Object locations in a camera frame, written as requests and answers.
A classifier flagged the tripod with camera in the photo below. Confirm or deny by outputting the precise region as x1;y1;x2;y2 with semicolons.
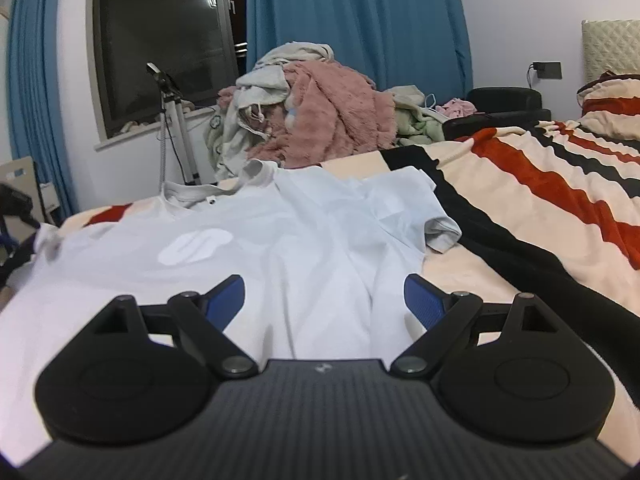
145;62;204;194

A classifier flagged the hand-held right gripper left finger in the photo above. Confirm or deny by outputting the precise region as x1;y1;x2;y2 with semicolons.
84;274;259;379

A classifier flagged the quilted cream headboard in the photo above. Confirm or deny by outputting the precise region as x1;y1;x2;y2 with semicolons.
581;19;640;86

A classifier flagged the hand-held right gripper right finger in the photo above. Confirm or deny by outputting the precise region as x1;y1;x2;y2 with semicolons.
389;273;562;379

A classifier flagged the wide blue curtain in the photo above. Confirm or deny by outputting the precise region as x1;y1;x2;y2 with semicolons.
246;0;474;102

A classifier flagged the striped pillow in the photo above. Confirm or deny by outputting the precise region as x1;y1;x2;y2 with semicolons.
576;72;640;142

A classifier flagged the small pink cloth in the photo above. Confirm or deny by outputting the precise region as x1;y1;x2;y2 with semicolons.
435;98;479;117

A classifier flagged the pink fluffy garment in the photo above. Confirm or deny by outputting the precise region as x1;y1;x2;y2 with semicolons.
245;60;399;169

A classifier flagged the dark window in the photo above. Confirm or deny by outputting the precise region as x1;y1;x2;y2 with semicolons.
86;0;249;154

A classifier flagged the white t-shirt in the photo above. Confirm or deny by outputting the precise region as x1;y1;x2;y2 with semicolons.
0;159;463;467

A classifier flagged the narrow blue curtain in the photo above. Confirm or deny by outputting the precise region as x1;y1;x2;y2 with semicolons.
4;0;82;217

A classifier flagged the striped blanket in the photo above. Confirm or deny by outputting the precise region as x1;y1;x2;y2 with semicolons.
57;119;640;443

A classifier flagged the pale green garment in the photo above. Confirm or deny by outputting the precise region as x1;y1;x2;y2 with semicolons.
384;85;452;149

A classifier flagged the beige crumpled garment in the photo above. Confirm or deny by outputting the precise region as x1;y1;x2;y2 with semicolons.
204;42;335;182

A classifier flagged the beige cardboard box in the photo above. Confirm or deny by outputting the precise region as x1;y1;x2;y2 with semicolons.
0;156;62;231

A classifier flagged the black device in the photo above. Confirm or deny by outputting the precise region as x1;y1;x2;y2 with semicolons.
0;182;42;281

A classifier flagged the black wall charger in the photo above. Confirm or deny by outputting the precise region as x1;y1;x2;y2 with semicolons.
527;61;563;89

